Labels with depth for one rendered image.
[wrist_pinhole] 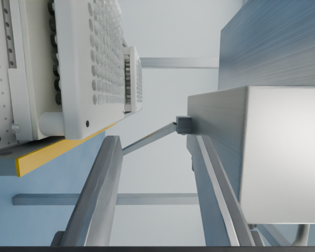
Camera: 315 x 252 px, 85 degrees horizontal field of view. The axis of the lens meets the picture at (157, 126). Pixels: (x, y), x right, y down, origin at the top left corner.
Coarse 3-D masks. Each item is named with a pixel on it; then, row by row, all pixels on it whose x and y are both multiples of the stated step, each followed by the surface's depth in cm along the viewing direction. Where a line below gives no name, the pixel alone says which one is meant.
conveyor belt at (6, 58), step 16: (0, 0) 17; (0, 16) 17; (0, 32) 17; (0, 48) 17; (0, 64) 17; (0, 80) 17; (0, 96) 17; (0, 112) 17; (0, 128) 16; (0, 144) 16
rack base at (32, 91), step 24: (24, 0) 16; (48, 0) 20; (24, 24) 16; (48, 24) 20; (24, 48) 17; (48, 48) 20; (24, 72) 17; (48, 72) 20; (24, 96) 17; (48, 96) 20; (24, 120) 18
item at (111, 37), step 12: (96, 0) 21; (108, 0) 25; (108, 12) 25; (108, 24) 25; (120, 24) 33; (108, 36) 25; (120, 36) 33; (96, 48) 22; (108, 48) 25; (120, 48) 34; (108, 60) 25; (120, 60) 33; (108, 72) 25; (120, 72) 34; (108, 84) 25; (120, 84) 33
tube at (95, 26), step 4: (52, 20) 20; (92, 20) 20; (96, 20) 20; (52, 24) 20; (92, 24) 20; (96, 24) 20; (100, 24) 21; (52, 28) 20; (92, 28) 20; (96, 28) 20; (100, 28) 21
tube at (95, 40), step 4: (52, 36) 20; (92, 36) 20; (96, 36) 20; (52, 40) 20; (56, 40) 20; (92, 40) 20; (96, 40) 20; (100, 40) 21; (52, 44) 20; (56, 44) 20; (92, 44) 21; (96, 44) 21; (100, 44) 21
